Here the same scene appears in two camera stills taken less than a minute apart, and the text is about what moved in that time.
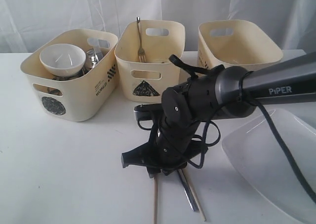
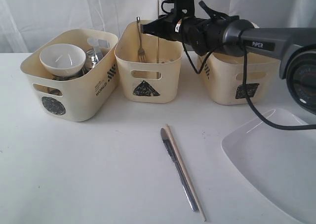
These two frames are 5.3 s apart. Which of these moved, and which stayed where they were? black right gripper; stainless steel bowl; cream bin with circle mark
Moved: black right gripper
Stayed: cream bin with circle mark; stainless steel bowl
